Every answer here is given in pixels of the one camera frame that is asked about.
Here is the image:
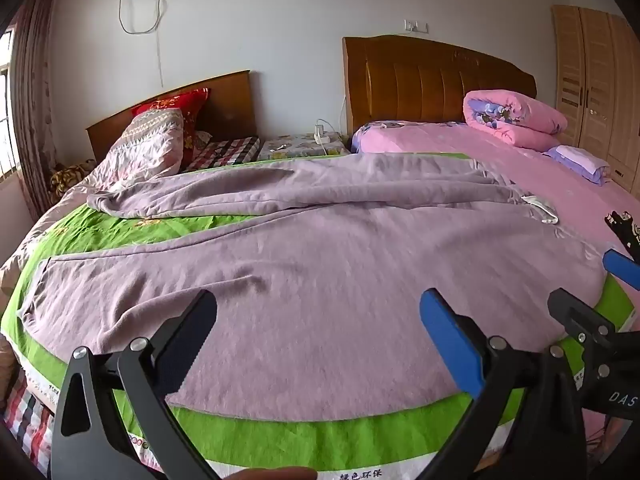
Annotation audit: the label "red floral pillow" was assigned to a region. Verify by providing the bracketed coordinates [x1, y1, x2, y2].
[131, 88, 212, 167]

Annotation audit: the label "window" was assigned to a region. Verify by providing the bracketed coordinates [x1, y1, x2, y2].
[0, 30, 22, 177]

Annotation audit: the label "black printed cloth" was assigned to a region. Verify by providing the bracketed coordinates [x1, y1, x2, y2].
[603, 208, 640, 262]

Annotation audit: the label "purple floral pillow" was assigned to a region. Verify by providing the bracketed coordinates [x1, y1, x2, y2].
[350, 121, 401, 154]

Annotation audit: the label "small wooden headboard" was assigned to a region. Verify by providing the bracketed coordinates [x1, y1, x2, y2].
[86, 70, 258, 161]

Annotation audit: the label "white charger with cable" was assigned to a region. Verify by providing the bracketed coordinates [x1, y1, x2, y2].
[313, 119, 337, 157]

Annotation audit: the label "person's left hand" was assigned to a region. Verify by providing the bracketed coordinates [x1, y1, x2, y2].
[218, 466, 318, 480]

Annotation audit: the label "purple white folded cloth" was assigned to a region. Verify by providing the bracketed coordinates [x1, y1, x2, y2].
[544, 145, 613, 187]

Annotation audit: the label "floral covered nightstand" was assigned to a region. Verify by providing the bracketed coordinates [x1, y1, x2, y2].
[259, 132, 352, 162]

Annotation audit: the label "light purple pants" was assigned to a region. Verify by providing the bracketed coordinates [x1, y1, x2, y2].
[17, 152, 608, 423]

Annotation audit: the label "folded pink floral quilt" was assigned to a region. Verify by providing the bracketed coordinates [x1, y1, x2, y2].
[462, 89, 569, 152]

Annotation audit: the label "pink bed sheet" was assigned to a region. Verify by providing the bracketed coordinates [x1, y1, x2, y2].
[356, 122, 640, 443]

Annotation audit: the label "light wooden wardrobe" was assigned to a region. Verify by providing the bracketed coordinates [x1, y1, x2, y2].
[551, 5, 640, 195]

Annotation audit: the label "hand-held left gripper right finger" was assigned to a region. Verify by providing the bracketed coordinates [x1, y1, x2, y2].
[420, 288, 588, 480]

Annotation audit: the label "pink patterned curtain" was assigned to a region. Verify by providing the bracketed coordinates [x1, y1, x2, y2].
[9, 0, 62, 222]

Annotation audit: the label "large wooden headboard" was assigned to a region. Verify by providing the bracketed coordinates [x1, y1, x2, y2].
[342, 35, 538, 137]

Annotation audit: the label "plaid bed sheet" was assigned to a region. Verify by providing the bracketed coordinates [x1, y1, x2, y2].
[2, 136, 262, 478]

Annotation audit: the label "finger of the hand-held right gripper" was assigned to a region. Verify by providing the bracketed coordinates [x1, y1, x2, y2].
[602, 249, 640, 292]
[547, 288, 632, 382]

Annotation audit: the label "yellow brown blanket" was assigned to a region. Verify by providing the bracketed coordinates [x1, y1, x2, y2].
[48, 159, 97, 206]

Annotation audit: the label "green printed blanket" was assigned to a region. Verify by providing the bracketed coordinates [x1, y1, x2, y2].
[0, 152, 638, 480]

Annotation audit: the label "pink patterned quilt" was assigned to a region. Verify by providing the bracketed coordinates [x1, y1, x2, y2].
[0, 108, 186, 291]

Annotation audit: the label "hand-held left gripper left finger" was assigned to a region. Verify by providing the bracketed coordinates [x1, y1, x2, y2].
[50, 288, 221, 480]

